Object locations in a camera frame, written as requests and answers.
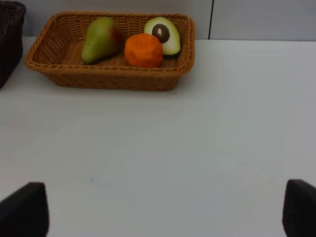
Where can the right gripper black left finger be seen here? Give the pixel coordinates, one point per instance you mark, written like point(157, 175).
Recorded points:
point(25, 213)

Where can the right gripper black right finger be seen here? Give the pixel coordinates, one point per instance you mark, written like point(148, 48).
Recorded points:
point(299, 209)

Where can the green red pear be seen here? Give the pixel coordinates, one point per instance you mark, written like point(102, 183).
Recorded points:
point(103, 38)

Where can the orange tangerine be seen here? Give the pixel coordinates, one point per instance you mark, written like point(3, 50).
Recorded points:
point(143, 50)

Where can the avocado half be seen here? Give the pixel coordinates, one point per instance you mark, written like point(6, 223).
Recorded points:
point(167, 33)

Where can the orange wicker basket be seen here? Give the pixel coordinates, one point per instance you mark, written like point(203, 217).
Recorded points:
point(56, 53)

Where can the dark brown wicker basket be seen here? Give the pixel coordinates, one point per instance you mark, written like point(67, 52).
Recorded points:
point(12, 15)

